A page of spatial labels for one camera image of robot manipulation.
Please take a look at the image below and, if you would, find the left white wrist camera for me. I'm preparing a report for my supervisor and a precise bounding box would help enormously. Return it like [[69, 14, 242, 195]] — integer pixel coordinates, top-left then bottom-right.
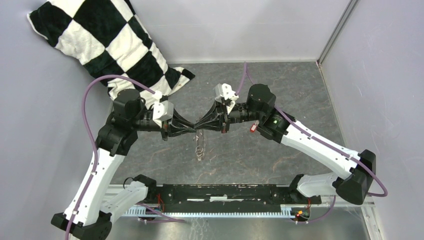
[[152, 100, 174, 127]]

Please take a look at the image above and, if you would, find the black white checkered pillow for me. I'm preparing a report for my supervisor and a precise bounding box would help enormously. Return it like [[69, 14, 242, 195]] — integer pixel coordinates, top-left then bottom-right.
[[27, 0, 195, 106]]

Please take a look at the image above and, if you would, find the aluminium frame rail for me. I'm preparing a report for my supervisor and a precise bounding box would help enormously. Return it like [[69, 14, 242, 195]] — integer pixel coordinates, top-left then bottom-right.
[[108, 196, 385, 240]]

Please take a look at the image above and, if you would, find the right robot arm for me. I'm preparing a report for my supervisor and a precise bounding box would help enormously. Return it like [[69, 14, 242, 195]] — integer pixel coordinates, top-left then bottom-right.
[[194, 83, 376, 205]]

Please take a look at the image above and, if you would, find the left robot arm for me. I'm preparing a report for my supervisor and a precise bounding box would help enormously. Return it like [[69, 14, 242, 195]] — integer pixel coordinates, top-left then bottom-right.
[[51, 89, 195, 240]]

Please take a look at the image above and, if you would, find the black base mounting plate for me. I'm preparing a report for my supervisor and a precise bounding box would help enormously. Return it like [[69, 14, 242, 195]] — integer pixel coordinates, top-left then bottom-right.
[[141, 184, 322, 214]]

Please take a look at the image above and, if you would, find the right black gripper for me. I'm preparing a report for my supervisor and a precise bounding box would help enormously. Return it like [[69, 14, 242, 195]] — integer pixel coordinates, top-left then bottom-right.
[[193, 100, 263, 135]]

